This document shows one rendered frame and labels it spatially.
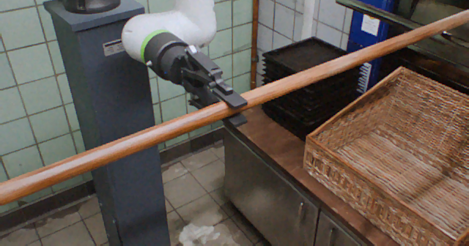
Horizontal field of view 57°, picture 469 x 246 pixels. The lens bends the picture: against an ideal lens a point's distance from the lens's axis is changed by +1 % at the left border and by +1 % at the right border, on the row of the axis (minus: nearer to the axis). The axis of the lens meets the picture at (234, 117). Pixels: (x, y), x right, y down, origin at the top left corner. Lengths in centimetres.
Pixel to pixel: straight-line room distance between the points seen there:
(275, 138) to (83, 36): 86
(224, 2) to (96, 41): 115
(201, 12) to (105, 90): 40
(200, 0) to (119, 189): 74
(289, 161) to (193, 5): 79
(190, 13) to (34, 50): 103
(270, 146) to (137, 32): 85
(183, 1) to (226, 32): 130
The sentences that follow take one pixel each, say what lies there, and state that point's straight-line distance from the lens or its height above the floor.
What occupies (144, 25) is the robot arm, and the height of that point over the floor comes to 125.
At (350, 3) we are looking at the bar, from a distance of 137.
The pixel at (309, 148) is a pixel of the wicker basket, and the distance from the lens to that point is 150.
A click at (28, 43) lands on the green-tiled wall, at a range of 193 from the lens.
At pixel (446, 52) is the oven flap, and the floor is 96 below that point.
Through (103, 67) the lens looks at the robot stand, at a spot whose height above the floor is 106.
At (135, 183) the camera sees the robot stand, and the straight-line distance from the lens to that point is 151.
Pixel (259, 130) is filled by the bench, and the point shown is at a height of 58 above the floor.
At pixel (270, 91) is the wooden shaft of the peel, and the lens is 79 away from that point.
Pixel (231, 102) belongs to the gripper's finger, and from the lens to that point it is 73.
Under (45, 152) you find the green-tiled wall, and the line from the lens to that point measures 218.
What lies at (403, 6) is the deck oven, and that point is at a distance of 173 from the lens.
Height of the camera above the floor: 162
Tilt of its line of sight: 35 degrees down
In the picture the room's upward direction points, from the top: straight up
